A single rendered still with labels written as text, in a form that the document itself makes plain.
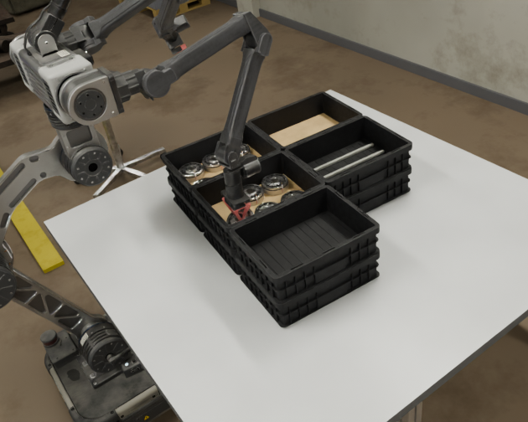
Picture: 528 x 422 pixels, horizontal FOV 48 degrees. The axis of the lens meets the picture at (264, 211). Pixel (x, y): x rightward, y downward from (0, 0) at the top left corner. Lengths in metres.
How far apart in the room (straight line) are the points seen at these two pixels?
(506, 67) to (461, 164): 1.91
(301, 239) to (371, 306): 0.32
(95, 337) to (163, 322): 0.51
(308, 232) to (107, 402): 1.05
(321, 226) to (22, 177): 1.02
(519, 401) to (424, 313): 0.83
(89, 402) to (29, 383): 0.58
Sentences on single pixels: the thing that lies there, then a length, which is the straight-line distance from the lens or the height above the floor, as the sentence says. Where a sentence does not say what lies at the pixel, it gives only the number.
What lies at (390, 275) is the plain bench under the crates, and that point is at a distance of 2.06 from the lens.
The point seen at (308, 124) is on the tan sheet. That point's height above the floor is 0.83.
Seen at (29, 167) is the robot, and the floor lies 1.16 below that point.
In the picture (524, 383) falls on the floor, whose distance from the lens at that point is 2.71.
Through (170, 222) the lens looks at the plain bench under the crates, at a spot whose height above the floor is 0.70.
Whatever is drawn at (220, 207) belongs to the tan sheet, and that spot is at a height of 0.83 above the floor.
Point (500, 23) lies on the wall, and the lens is 4.35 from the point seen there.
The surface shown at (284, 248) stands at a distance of 1.99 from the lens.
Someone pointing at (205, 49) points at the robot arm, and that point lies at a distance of 1.83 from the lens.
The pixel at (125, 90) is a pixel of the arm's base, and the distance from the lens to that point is 1.72.
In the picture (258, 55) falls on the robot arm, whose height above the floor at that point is 1.40.
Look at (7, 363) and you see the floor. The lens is 3.17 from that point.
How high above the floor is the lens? 2.13
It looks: 37 degrees down
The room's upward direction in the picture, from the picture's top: 9 degrees counter-clockwise
